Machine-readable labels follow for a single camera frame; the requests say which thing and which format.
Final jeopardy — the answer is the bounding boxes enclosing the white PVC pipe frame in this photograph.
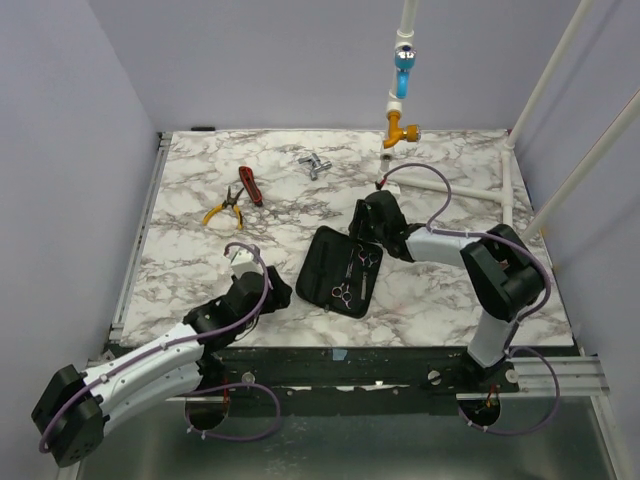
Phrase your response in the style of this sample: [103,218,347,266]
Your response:
[377,0,640,241]

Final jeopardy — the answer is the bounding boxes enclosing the silver scissors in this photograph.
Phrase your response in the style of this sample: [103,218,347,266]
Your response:
[358,245,379,300]
[331,245,364,311]

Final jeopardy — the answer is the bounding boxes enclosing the orange faucet on pipe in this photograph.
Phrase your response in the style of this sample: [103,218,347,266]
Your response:
[382,110,421,150]

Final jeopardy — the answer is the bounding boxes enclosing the aluminium frame rail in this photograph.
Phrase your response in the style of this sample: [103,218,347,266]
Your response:
[54,131,174,480]

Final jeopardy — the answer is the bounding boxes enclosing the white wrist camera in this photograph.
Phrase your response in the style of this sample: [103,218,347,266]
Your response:
[230,249,261,279]
[376,181,402,198]

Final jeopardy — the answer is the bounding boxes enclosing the yellow handled pliers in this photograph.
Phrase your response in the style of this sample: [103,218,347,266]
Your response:
[201,184,246,231]

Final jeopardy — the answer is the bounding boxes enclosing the black zip tool case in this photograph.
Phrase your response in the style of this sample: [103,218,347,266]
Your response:
[296,226,383,319]

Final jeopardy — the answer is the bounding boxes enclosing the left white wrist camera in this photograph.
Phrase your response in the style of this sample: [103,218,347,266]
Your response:
[230,249,261,279]

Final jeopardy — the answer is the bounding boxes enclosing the silver metal faucet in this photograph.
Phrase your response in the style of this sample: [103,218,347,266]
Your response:
[297,153,332,181]

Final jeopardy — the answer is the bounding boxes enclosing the blue valve on pipe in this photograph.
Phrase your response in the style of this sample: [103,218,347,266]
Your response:
[394,44,416,99]

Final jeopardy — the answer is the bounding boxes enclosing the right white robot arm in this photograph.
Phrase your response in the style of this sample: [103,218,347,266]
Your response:
[349,190,551,392]

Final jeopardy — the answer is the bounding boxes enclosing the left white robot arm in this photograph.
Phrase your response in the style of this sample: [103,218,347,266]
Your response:
[31,266,292,467]

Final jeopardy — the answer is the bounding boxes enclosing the red black utility knife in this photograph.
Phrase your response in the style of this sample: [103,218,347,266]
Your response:
[238,166,264,207]

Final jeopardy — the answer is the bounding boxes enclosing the black hair comb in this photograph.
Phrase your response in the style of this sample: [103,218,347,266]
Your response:
[304,242,329,302]

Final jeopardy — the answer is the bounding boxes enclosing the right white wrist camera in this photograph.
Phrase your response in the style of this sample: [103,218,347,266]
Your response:
[376,181,402,198]

